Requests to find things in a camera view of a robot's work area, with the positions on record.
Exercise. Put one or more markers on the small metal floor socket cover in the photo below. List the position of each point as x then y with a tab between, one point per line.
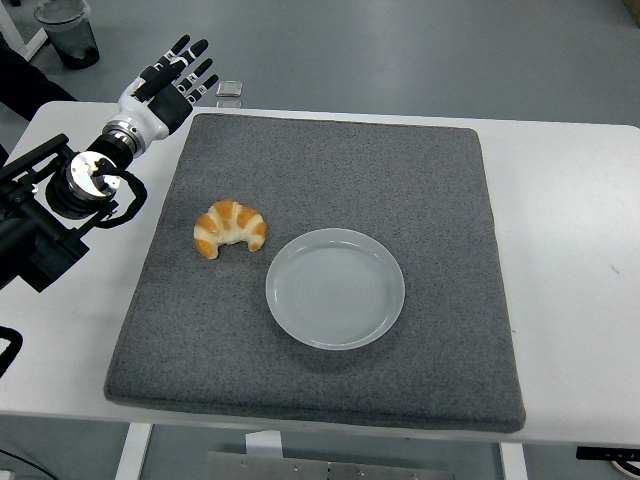
229	104

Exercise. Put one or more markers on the person's leg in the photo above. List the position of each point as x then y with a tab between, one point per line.
25	85

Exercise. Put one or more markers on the black bar under table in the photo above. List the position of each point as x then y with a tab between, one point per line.
607	453

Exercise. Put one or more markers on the golden croissant bread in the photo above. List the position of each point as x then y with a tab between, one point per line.
231	220

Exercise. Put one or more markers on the large metal floor socket cover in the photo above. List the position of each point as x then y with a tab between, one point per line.
231	88

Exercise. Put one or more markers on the white table centre bracket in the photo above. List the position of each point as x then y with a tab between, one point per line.
264	444

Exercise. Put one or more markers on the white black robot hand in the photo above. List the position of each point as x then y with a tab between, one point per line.
160	112

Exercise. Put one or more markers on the clear plastic cup dark drink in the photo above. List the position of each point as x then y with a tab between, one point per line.
75	45

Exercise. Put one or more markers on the white furniture frame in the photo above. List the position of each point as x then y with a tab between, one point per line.
20	30

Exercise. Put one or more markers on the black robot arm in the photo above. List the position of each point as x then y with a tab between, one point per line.
35	240

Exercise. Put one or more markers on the grey metal plate with screws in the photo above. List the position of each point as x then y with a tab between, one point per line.
325	470

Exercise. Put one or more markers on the pale grey round plate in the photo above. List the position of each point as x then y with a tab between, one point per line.
335	290

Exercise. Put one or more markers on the grey felt mat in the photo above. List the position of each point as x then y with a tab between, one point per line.
325	170

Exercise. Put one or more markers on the white table leg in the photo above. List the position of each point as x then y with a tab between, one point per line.
513	462
132	452

